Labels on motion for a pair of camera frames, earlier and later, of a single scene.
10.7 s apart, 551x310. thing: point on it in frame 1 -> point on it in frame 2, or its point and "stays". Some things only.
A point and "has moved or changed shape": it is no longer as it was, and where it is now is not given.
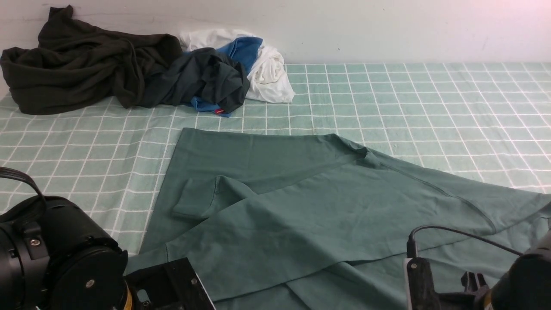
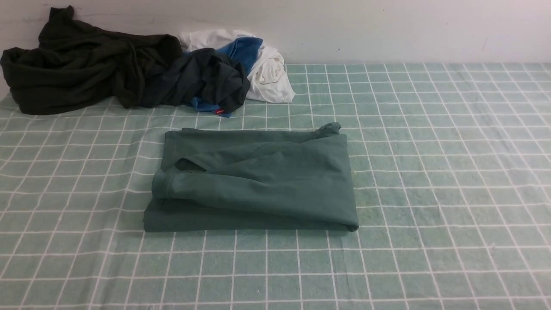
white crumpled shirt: x=267 y=76 stays
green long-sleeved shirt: x=279 y=220 has moved or changed shape
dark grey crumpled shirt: x=201 y=73 stays
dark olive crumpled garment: x=76 y=62 stays
